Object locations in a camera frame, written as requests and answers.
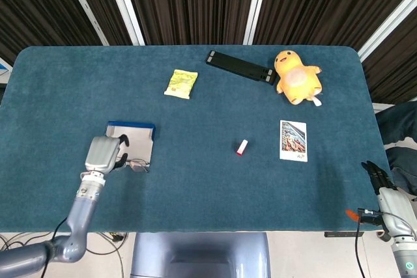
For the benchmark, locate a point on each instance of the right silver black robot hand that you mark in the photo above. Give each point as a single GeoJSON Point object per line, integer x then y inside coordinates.
{"type": "Point", "coordinates": [395, 208]}

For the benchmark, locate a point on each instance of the blue printed glasses case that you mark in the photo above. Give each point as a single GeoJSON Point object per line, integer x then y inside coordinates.
{"type": "Point", "coordinates": [140, 146]}

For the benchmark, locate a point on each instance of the white partition frame post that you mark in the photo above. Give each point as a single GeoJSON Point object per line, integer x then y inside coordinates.
{"type": "Point", "coordinates": [124, 4]}
{"type": "Point", "coordinates": [85, 6]}
{"type": "Point", "coordinates": [387, 25]}
{"type": "Point", "coordinates": [256, 4]}

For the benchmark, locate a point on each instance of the black table bracket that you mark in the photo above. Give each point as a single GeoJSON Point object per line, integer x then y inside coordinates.
{"type": "Point", "coordinates": [343, 234]}

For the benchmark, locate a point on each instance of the black folding stand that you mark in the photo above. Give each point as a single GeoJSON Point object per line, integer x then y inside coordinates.
{"type": "Point", "coordinates": [238, 64]}

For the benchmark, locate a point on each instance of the eyeglasses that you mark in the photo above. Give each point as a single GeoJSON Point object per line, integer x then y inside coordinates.
{"type": "Point", "coordinates": [138, 164]}

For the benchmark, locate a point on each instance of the white bordered photo card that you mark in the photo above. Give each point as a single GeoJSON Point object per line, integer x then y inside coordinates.
{"type": "Point", "coordinates": [293, 141]}

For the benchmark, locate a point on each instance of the person legs in jeans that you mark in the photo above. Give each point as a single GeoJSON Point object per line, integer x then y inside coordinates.
{"type": "Point", "coordinates": [400, 121]}

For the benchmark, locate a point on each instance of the blue grey robot torso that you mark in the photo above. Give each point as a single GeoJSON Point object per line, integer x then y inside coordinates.
{"type": "Point", "coordinates": [202, 248]}

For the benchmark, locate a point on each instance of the orange clip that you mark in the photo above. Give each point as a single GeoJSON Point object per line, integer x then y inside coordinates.
{"type": "Point", "coordinates": [352, 215]}

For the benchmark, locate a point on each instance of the white blue board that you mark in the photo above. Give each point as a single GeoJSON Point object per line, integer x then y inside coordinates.
{"type": "Point", "coordinates": [5, 71]}

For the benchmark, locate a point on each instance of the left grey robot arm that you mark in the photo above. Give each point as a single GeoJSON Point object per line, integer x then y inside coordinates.
{"type": "Point", "coordinates": [83, 213]}

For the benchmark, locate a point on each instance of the red and white block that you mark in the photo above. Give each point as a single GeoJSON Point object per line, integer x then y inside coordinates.
{"type": "Point", "coordinates": [242, 147]}

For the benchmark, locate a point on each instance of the yellow plush toy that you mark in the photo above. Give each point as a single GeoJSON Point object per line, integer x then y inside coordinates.
{"type": "Point", "coordinates": [298, 82]}

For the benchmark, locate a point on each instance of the teal felt table cover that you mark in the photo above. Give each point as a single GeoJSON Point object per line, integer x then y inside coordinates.
{"type": "Point", "coordinates": [208, 187]}

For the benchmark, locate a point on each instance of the yellow snack packet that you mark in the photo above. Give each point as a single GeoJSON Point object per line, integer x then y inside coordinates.
{"type": "Point", "coordinates": [180, 84]}

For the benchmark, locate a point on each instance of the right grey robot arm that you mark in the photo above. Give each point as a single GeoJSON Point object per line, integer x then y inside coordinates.
{"type": "Point", "coordinates": [405, 258]}

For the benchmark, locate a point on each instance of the dark brown curtain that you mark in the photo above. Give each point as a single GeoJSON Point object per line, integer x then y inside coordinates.
{"type": "Point", "coordinates": [195, 4]}

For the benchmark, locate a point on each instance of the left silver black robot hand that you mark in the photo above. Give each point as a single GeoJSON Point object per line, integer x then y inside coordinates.
{"type": "Point", "coordinates": [101, 154]}

